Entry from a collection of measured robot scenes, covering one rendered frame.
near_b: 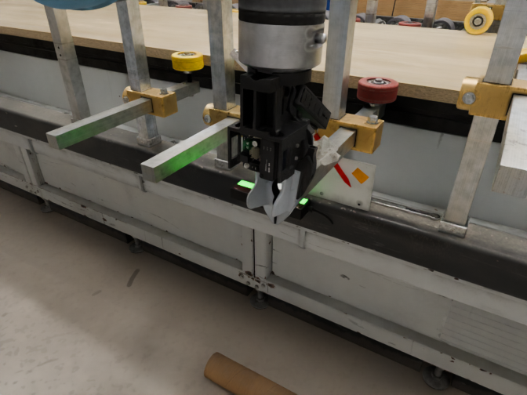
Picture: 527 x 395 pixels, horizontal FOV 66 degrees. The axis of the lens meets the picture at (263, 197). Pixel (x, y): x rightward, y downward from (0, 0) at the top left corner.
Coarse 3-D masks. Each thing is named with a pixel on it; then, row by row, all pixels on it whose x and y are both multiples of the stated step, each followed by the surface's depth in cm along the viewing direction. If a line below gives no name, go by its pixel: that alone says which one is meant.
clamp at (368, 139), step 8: (336, 120) 73; (344, 120) 73; (352, 120) 73; (360, 120) 73; (328, 128) 75; (336, 128) 74; (352, 128) 72; (360, 128) 71; (368, 128) 71; (376, 128) 70; (320, 136) 76; (328, 136) 75; (360, 136) 72; (368, 136) 71; (376, 136) 72; (360, 144) 73; (368, 144) 72; (376, 144) 73; (368, 152) 73
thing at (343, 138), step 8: (368, 104) 84; (384, 104) 84; (360, 112) 80; (368, 112) 80; (376, 112) 81; (344, 128) 73; (336, 136) 69; (344, 136) 69; (352, 136) 71; (336, 144) 67; (344, 144) 68; (352, 144) 72; (336, 152) 66; (344, 152) 69; (320, 168) 61; (328, 168) 64; (320, 176) 62; (280, 184) 55; (312, 184) 60
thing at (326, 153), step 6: (324, 138) 66; (318, 144) 65; (324, 144) 63; (330, 144) 63; (318, 150) 62; (324, 150) 63; (330, 150) 61; (318, 156) 62; (324, 156) 61; (330, 156) 60; (336, 156) 61; (324, 162) 60; (330, 162) 60
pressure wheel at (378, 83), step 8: (360, 80) 83; (368, 80) 83; (376, 80) 81; (384, 80) 83; (392, 80) 82; (360, 88) 81; (368, 88) 80; (376, 88) 79; (384, 88) 79; (392, 88) 79; (360, 96) 82; (368, 96) 80; (376, 96) 80; (384, 96) 80; (392, 96) 80; (376, 104) 83
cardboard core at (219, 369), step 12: (216, 360) 121; (228, 360) 122; (204, 372) 121; (216, 372) 119; (228, 372) 118; (240, 372) 118; (252, 372) 118; (228, 384) 117; (240, 384) 116; (252, 384) 115; (264, 384) 115; (276, 384) 116
